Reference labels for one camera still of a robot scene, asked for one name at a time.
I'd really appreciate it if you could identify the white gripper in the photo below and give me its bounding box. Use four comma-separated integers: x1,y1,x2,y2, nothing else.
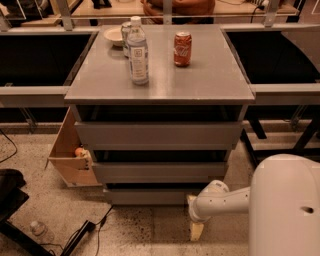
186,180,229,242

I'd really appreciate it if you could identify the grey bottom drawer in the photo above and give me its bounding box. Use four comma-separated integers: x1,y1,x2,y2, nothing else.
103,189,199,205

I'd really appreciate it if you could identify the grey drawer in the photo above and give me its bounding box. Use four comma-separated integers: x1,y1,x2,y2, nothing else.
103,189,199,205
92,162,227,183
74,122,242,150

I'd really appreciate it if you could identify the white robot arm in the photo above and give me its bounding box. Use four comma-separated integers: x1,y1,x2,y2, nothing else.
187,154,320,256

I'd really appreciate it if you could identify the grey drawer cabinet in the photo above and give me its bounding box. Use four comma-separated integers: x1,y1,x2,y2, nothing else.
65,25,251,192

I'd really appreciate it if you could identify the grey middle drawer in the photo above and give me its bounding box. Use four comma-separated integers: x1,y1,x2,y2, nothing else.
92,162,227,183

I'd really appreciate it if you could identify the grey top drawer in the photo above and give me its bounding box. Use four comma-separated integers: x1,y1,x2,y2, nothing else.
74,122,242,150

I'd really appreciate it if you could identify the black table leg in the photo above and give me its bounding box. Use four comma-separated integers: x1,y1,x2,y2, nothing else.
240,130,259,167

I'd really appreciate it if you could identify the black power strip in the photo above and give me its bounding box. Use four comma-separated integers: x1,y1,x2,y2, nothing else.
60,220,96,256

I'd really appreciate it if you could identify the cardboard box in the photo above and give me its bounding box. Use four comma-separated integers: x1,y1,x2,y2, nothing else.
48,109,100,187

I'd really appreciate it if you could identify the orange fruit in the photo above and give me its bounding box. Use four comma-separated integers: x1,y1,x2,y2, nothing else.
74,147,83,157

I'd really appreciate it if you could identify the plastic bottle on floor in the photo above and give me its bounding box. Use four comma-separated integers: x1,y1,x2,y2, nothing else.
30,221,54,244

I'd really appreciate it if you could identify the red cola can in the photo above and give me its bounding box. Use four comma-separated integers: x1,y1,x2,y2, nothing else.
174,31,192,67

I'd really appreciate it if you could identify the clear plastic water bottle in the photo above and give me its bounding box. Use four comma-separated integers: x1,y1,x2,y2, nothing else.
127,16,149,85

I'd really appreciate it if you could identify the black chair base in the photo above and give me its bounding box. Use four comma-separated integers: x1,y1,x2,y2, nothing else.
0,169,53,256

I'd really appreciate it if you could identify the white bowl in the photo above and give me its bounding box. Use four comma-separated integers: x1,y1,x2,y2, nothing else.
103,27,122,47

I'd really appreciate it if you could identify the brown leather bag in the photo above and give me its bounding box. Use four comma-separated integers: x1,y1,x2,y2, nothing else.
140,0,215,25

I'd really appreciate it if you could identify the left grey table frame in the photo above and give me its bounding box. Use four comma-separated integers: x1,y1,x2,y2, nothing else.
0,28,98,108

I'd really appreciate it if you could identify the black cable on floor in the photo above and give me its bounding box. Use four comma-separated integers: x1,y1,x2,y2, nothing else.
0,128,19,164

